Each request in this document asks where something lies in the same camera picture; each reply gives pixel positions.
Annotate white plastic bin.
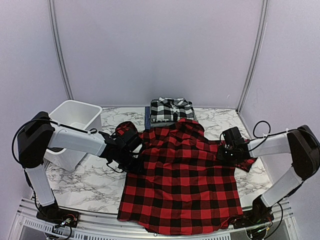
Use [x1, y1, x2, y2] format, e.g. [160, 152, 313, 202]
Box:
[44, 100, 102, 172]

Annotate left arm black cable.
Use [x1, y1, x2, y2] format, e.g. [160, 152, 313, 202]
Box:
[12, 118, 141, 173]

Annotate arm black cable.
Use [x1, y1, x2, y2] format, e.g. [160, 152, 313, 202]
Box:
[218, 120, 291, 151]
[12, 118, 141, 173]

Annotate aluminium front frame rail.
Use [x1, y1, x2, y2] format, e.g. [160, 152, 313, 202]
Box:
[14, 197, 296, 240]

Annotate blue checked folded shirt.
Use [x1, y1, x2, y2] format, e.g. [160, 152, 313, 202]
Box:
[144, 106, 151, 130]

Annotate black white plaid folded shirt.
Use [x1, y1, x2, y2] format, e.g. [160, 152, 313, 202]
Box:
[150, 97, 196, 123]

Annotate wall aluminium profile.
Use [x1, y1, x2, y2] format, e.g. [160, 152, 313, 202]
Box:
[236, 0, 270, 114]
[47, 0, 75, 100]

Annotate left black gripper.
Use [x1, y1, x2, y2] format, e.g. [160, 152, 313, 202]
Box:
[116, 149, 145, 175]

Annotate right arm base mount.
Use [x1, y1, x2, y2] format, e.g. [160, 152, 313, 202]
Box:
[229, 210, 275, 229]

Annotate red black plaid shirt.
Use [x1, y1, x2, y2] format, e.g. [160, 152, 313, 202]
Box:
[117, 119, 256, 235]

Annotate left wall aluminium profile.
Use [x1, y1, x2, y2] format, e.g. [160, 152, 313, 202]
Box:
[47, 0, 75, 100]

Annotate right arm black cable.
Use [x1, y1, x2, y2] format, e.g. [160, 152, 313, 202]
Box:
[218, 120, 291, 151]

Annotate right wall aluminium profile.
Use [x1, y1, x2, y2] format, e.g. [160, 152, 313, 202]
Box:
[236, 0, 270, 114]

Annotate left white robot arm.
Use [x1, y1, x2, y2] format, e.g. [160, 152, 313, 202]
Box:
[11, 111, 145, 223]

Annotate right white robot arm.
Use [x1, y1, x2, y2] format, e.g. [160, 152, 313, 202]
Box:
[216, 125, 320, 224]

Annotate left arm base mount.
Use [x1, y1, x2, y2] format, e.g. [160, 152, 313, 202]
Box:
[36, 209, 80, 228]

